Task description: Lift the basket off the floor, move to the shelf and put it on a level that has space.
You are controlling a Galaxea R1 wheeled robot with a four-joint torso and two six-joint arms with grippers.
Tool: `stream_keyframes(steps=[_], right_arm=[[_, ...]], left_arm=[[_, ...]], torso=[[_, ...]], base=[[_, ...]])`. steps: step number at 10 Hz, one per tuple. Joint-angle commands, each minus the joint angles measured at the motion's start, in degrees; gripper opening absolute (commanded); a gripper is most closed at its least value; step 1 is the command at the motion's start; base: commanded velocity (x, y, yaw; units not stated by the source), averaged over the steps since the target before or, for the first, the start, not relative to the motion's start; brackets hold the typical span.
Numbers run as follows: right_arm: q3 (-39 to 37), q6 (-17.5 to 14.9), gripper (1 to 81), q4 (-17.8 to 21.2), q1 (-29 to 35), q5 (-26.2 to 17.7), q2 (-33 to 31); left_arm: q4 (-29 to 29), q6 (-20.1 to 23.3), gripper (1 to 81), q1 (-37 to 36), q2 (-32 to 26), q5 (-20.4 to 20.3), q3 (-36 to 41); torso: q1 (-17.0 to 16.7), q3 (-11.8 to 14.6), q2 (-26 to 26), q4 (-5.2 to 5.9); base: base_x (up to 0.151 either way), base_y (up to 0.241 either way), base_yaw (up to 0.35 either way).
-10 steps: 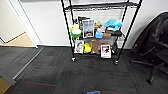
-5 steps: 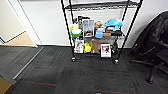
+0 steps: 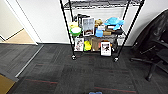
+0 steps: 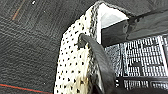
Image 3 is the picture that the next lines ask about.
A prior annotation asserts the small blue box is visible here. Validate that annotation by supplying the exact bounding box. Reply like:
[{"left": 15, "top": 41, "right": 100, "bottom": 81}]
[{"left": 95, "top": 28, "right": 105, "bottom": 38}]

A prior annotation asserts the green and white bowl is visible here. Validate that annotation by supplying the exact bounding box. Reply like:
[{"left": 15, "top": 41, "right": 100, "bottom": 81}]
[{"left": 70, "top": 27, "right": 82, "bottom": 38}]

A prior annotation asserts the black and white picture box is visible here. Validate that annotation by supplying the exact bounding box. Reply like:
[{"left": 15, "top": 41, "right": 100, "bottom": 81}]
[{"left": 82, "top": 17, "right": 96, "bottom": 37}]

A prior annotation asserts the blue plush shark toy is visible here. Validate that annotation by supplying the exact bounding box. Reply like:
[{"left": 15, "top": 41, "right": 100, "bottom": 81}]
[{"left": 88, "top": 90, "right": 103, "bottom": 94}]

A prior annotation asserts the small tan cardboard box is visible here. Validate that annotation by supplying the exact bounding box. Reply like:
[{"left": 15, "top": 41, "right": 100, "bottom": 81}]
[{"left": 103, "top": 28, "right": 114, "bottom": 37}]

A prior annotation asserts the yellow wooden panel grey edge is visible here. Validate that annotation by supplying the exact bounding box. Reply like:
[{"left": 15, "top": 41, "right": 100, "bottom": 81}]
[{"left": 0, "top": 68, "right": 19, "bottom": 94}]

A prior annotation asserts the black office chair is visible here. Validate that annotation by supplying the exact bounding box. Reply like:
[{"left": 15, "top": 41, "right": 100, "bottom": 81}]
[{"left": 129, "top": 9, "right": 168, "bottom": 83}]

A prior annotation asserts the yellow packet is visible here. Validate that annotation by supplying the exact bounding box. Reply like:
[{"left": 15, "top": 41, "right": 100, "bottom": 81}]
[{"left": 69, "top": 22, "right": 79, "bottom": 29}]

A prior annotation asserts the white door frame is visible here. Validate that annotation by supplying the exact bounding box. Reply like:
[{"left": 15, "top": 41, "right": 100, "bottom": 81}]
[{"left": 6, "top": 0, "right": 44, "bottom": 45}]

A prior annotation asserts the tan plush toy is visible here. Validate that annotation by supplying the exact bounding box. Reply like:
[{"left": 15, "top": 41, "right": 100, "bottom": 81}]
[{"left": 94, "top": 18, "right": 104, "bottom": 29}]

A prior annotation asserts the light blue plush toy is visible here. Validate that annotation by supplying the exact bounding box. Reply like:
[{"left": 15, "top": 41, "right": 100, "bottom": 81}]
[{"left": 104, "top": 16, "right": 125, "bottom": 32}]

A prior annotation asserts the small yellow toy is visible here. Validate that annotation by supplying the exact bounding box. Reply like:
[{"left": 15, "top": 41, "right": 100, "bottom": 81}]
[{"left": 83, "top": 40, "right": 93, "bottom": 52}]

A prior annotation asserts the white box with dark picture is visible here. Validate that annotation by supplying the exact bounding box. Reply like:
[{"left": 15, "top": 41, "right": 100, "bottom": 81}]
[{"left": 74, "top": 37, "right": 85, "bottom": 52}]

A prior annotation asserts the black wire shelf rack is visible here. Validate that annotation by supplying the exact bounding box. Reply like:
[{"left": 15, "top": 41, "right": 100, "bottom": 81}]
[{"left": 59, "top": 0, "right": 146, "bottom": 63}]

